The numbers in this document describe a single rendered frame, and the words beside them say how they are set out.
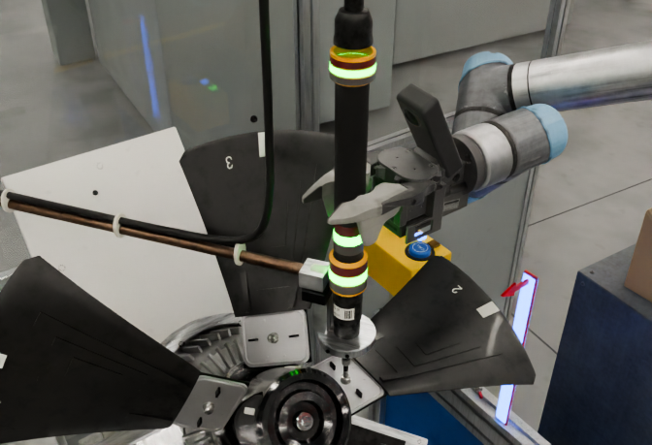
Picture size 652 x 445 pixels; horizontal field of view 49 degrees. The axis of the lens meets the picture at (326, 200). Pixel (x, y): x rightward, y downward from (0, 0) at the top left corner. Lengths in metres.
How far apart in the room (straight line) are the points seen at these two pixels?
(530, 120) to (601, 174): 2.97
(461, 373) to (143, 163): 0.55
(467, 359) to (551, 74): 0.39
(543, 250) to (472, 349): 2.24
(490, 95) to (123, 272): 0.58
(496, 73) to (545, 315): 1.94
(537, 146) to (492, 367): 0.30
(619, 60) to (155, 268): 0.69
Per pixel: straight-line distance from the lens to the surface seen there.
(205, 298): 1.09
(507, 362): 1.01
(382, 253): 1.33
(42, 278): 0.77
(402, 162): 0.79
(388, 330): 0.99
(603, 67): 0.99
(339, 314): 0.83
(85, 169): 1.08
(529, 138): 0.89
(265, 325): 0.90
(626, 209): 3.62
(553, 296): 2.99
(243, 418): 0.85
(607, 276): 1.47
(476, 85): 1.03
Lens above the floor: 1.87
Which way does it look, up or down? 33 degrees down
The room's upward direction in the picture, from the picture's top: straight up
